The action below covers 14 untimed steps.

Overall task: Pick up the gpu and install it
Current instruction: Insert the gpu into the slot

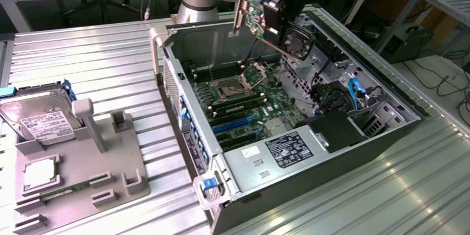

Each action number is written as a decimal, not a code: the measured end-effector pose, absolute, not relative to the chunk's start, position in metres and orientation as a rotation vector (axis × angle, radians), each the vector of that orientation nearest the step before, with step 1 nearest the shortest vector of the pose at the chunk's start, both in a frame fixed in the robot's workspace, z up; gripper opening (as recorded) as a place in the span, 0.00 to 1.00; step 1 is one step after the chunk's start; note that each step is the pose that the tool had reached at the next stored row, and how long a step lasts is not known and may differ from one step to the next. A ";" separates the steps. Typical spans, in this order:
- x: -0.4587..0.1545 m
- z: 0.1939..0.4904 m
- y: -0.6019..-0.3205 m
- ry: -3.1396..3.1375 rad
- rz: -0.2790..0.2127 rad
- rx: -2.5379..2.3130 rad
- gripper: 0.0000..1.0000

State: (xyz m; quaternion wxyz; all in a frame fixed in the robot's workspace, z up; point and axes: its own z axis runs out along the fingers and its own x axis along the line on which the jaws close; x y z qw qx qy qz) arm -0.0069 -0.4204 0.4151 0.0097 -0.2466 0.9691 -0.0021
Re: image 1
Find CPU socket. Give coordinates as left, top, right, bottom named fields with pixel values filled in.
left=215, top=79, right=246, bottom=99

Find black box on floor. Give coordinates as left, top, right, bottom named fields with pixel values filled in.
left=388, top=24, right=436, bottom=64

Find black wire bundle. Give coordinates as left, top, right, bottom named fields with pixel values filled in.
left=310, top=80, right=354, bottom=115

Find grey parts rack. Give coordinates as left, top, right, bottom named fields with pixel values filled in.
left=11, top=98, right=153, bottom=234

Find installed black RAM stick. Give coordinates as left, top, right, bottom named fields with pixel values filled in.
left=211, top=99, right=266, bottom=117

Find thin locking lever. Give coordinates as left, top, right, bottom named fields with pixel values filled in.
left=207, top=61, right=217, bottom=85

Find metal socket cover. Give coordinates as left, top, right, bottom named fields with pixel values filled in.
left=240, top=62, right=273, bottom=90

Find black looped wire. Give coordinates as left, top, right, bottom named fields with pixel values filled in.
left=248, top=36, right=262, bottom=63

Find clear case handle blue latch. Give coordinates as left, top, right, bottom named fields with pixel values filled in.
left=193, top=171, right=229, bottom=210

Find green motherboard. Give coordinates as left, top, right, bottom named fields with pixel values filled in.
left=189, top=59, right=318, bottom=151

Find silver chipset heat sink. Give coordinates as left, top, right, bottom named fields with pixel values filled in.
left=264, top=117, right=292, bottom=134

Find green graphics card with fan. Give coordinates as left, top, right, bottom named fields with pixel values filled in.
left=233, top=0, right=318, bottom=61

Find metal disk bay cage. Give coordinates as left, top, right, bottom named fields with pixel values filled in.
left=281, top=52, right=354, bottom=112

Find open black PC case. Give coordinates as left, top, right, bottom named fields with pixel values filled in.
left=149, top=3, right=432, bottom=235

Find green RAM stick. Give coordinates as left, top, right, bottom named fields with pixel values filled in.
left=38, top=181, right=91, bottom=200

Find blue data wire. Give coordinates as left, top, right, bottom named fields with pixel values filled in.
left=346, top=76, right=369, bottom=112

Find silver CPU chip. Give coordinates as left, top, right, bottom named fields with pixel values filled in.
left=23, top=160, right=57, bottom=188

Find silver hard disk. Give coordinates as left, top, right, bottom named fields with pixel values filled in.
left=0, top=90, right=85, bottom=147

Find blue expansion slot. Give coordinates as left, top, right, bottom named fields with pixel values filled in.
left=213, top=117, right=250, bottom=134

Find black plastic air shroud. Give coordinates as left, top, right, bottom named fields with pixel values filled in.
left=296, top=111, right=370, bottom=155

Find black floor cables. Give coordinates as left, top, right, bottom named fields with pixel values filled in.
left=402, top=50, right=470, bottom=110

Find metal slat shelf frame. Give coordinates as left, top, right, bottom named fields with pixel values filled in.
left=377, top=0, right=470, bottom=54

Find grey power supply unit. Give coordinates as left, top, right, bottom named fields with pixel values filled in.
left=222, top=124, right=333, bottom=193

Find blue disk caddy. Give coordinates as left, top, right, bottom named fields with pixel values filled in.
left=0, top=79, right=79, bottom=104

